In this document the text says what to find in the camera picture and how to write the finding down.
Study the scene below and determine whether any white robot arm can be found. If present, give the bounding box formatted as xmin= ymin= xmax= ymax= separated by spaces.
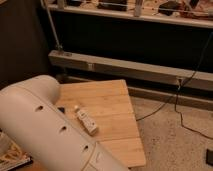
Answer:
xmin=0 ymin=75 xmax=129 ymax=171

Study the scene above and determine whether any blue cloth piece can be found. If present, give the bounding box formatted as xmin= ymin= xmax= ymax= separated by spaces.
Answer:
xmin=58 ymin=107 xmax=65 ymax=114

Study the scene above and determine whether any metal support pole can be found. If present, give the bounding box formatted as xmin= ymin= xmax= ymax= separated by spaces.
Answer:
xmin=42 ymin=0 xmax=63 ymax=51

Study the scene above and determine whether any black snack packet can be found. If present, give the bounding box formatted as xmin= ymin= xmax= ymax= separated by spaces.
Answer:
xmin=0 ymin=132 xmax=32 ymax=171

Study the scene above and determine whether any black box on floor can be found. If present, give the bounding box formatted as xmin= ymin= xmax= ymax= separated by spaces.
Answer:
xmin=206 ymin=149 xmax=213 ymax=166

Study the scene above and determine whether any black floor cable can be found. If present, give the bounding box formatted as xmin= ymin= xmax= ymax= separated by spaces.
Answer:
xmin=135 ymin=31 xmax=213 ymax=141

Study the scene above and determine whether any metal shelf rail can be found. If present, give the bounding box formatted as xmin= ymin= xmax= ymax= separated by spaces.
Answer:
xmin=41 ymin=0 xmax=213 ymax=29

